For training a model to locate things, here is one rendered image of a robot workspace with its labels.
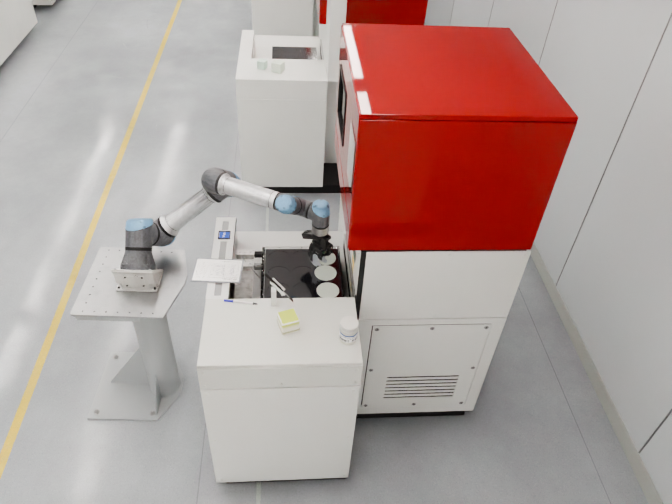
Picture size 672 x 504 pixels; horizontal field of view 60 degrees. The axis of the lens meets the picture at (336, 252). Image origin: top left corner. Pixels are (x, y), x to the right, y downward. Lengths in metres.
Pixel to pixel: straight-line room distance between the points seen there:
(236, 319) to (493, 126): 1.22
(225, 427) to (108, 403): 1.01
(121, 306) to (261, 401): 0.77
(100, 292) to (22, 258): 1.69
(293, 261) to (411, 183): 0.82
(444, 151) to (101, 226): 3.02
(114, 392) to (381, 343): 1.53
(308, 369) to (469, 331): 0.85
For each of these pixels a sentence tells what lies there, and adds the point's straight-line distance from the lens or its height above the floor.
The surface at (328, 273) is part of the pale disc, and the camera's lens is 2.65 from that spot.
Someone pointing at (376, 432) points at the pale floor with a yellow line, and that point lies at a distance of 3.22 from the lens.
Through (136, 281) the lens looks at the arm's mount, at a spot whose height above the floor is 0.88.
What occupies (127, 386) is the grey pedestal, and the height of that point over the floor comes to 0.01.
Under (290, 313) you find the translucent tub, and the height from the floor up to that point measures 1.03.
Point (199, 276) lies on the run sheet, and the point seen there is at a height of 0.97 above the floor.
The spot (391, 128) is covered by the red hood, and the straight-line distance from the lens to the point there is 1.98.
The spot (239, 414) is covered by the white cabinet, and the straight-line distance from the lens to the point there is 2.49.
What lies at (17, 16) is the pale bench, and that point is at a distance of 7.54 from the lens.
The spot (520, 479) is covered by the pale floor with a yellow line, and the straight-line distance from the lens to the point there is 3.26.
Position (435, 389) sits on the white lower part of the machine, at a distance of 3.08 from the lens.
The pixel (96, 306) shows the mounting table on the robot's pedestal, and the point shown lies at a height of 0.82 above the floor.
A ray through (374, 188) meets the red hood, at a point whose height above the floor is 1.52.
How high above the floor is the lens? 2.73
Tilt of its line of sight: 41 degrees down
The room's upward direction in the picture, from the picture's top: 4 degrees clockwise
